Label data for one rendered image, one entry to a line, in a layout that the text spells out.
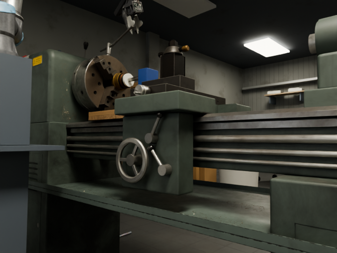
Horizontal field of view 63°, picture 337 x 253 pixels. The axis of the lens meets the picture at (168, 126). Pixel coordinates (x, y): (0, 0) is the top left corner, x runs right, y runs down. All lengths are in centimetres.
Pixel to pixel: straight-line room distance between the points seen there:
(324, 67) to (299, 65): 785
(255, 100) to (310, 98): 823
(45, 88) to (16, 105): 38
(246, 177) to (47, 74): 290
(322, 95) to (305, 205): 31
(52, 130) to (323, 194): 123
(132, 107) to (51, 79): 70
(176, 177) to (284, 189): 32
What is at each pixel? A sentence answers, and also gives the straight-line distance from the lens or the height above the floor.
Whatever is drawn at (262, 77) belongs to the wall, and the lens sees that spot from 911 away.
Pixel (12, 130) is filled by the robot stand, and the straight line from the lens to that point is 122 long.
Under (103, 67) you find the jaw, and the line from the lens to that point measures 150.
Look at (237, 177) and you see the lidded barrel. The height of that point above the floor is 28.
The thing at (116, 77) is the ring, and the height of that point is 109.
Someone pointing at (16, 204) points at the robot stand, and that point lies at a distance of 125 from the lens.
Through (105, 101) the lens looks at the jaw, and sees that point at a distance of 148.
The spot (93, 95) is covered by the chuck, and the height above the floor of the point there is 100.
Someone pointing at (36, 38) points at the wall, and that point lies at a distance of 499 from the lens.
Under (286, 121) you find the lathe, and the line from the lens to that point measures 83.
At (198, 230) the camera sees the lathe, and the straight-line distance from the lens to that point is 81.
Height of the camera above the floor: 77
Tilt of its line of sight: 3 degrees up
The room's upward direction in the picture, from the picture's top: straight up
